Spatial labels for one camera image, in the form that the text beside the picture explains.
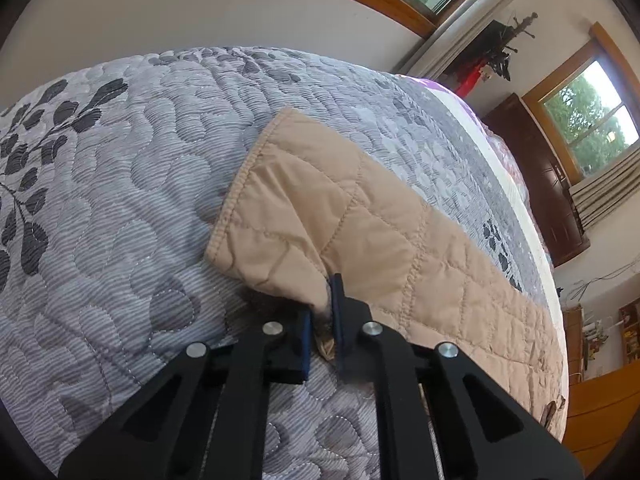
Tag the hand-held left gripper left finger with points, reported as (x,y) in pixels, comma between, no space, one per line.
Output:
(304,345)

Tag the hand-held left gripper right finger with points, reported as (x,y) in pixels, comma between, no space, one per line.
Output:
(337,320)

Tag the beige quilted coat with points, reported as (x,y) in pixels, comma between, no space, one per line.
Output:
(350,210)

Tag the cream bed sheet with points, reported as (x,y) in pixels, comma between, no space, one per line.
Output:
(530,220)

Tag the purple floral quilt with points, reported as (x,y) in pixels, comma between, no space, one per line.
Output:
(492,145)

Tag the grey leaf-print bedspread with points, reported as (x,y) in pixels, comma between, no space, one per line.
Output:
(125,185)

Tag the dark wooden headboard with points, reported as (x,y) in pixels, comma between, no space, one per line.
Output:
(540,175)

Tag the cluttered wooden desk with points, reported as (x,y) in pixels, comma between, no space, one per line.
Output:
(600,340)

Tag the red bag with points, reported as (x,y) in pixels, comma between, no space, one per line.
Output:
(472,77)

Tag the wooden wardrobe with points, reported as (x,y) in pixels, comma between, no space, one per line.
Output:
(605,420)

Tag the short grey curtain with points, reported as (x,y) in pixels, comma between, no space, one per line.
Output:
(605,190)

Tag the long grey curtain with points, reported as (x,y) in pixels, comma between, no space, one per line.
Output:
(450,30)

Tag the black corner stand with clutter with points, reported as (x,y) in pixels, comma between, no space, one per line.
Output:
(492,45)

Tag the small wooden-framed window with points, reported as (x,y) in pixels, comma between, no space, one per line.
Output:
(585,105)

